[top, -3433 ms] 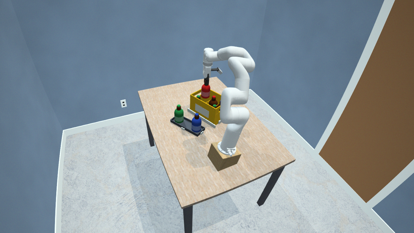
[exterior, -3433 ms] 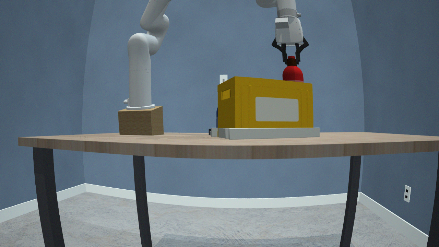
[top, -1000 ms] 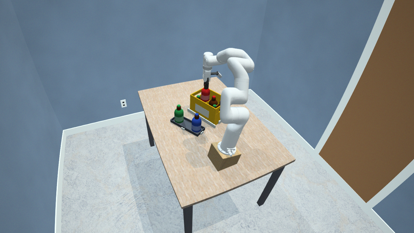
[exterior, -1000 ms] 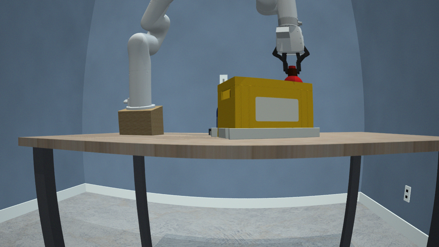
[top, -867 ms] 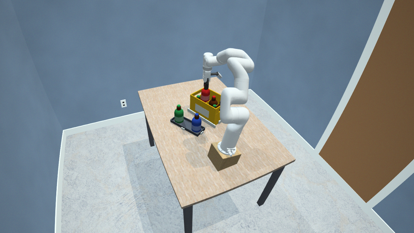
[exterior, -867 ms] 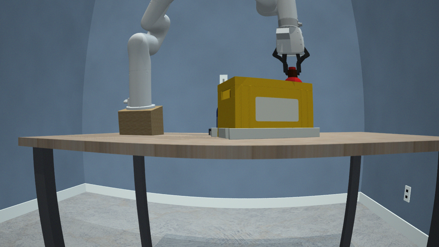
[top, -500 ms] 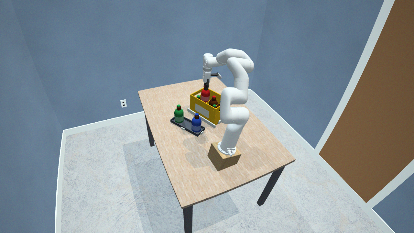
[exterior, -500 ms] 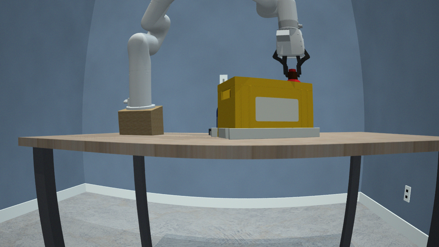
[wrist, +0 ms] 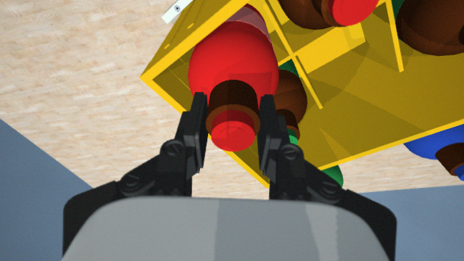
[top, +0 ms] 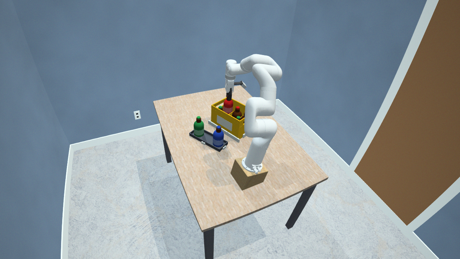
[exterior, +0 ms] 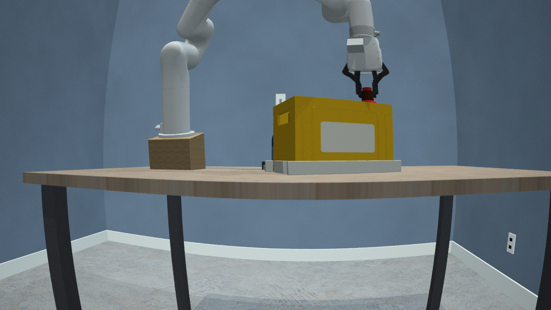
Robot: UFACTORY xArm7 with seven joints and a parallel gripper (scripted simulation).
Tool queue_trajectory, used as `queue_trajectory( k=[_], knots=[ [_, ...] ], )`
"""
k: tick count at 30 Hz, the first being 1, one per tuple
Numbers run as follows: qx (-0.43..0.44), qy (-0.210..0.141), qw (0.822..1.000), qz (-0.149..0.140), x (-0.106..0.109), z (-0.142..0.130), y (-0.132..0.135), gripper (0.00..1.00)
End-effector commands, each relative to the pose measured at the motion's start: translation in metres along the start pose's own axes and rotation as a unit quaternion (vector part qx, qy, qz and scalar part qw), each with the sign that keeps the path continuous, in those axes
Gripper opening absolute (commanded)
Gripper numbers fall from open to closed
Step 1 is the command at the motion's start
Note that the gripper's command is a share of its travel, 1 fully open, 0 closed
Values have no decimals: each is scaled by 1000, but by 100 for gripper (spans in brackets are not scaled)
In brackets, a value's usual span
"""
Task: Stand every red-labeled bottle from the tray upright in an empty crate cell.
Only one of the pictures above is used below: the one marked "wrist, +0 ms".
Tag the yellow box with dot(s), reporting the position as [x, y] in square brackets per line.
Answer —
[366, 90]

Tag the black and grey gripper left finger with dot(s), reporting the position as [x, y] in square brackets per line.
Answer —
[167, 174]

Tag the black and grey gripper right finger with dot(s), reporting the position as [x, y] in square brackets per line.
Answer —
[292, 178]

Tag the blue bottle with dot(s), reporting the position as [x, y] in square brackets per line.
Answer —
[446, 146]

